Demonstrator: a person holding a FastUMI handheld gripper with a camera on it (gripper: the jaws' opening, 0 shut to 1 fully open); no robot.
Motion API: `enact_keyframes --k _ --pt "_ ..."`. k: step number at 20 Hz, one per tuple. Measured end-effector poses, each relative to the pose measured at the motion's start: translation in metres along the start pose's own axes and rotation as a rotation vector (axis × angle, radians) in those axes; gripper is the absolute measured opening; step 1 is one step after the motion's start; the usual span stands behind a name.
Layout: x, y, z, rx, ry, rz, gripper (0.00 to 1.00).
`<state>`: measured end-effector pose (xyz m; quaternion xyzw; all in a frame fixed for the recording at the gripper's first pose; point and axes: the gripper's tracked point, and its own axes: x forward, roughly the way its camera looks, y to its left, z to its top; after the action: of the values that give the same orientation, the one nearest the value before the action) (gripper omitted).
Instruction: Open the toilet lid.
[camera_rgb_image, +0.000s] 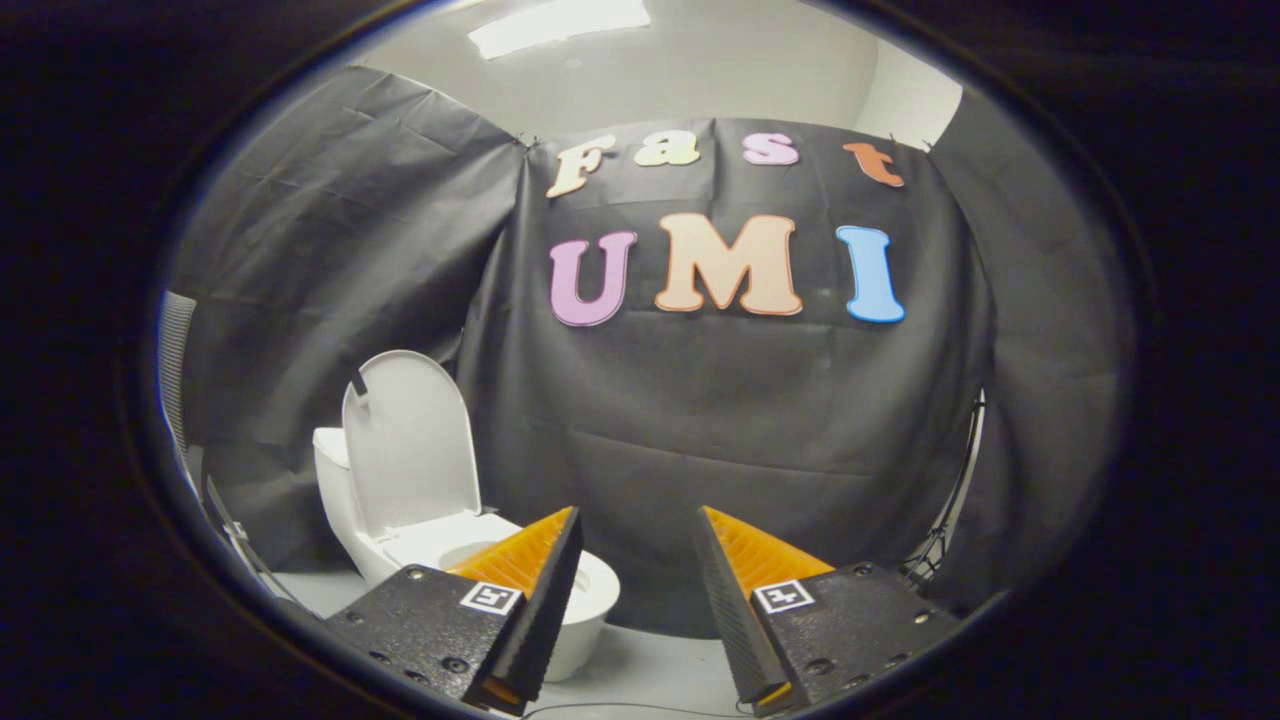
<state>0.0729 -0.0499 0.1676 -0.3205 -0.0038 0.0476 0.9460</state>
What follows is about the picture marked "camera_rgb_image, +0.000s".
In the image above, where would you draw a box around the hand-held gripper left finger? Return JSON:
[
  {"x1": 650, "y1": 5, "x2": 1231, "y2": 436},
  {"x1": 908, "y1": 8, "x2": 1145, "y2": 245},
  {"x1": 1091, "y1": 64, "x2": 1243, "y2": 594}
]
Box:
[{"x1": 325, "y1": 506, "x2": 584, "y2": 717}]

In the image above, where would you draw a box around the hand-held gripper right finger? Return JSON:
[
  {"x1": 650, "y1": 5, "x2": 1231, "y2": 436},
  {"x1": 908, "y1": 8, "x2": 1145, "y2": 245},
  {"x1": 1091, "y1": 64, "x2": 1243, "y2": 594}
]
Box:
[{"x1": 693, "y1": 506, "x2": 963, "y2": 715}]

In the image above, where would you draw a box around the white toilet lid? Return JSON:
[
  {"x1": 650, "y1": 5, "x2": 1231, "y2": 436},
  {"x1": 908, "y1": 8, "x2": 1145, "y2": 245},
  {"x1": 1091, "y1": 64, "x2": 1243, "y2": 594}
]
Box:
[{"x1": 341, "y1": 350, "x2": 483, "y2": 541}]

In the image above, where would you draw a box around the white toilet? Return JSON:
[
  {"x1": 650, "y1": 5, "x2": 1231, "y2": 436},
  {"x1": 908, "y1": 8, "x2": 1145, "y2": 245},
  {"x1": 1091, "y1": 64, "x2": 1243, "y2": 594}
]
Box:
[{"x1": 313, "y1": 427, "x2": 621, "y2": 683}]

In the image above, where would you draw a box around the black backdrop stand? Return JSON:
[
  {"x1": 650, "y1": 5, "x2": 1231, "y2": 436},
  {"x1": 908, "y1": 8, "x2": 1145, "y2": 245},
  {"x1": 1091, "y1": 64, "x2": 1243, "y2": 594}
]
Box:
[{"x1": 900, "y1": 390, "x2": 987, "y2": 591}]

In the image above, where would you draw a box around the mesh chair back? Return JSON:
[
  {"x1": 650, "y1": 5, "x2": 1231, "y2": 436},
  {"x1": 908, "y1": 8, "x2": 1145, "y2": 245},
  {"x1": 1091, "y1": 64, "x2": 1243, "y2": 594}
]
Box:
[{"x1": 158, "y1": 290, "x2": 199, "y2": 461}]

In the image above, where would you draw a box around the ceiling light panel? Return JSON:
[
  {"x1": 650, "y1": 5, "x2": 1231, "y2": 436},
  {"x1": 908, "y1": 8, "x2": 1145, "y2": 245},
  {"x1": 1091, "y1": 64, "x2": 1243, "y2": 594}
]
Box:
[{"x1": 467, "y1": 0, "x2": 651, "y2": 59}]

